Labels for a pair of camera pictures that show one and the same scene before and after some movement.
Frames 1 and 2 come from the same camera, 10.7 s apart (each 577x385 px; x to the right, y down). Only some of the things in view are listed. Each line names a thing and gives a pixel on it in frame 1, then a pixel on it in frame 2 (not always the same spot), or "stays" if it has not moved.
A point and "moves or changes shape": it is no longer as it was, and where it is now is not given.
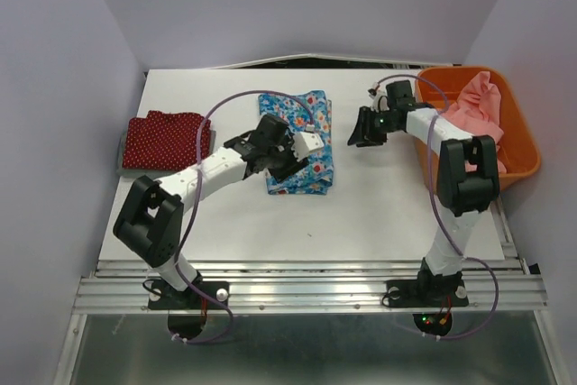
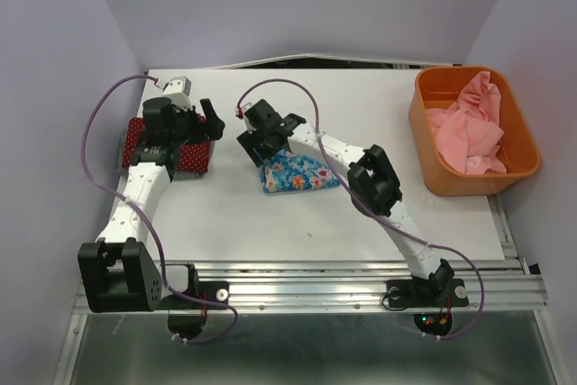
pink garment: (478, 113) stays
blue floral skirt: (312, 111) moves or changes shape
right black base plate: (425, 293) stays
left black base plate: (162, 297) stays
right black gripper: (362, 135) → (249, 141)
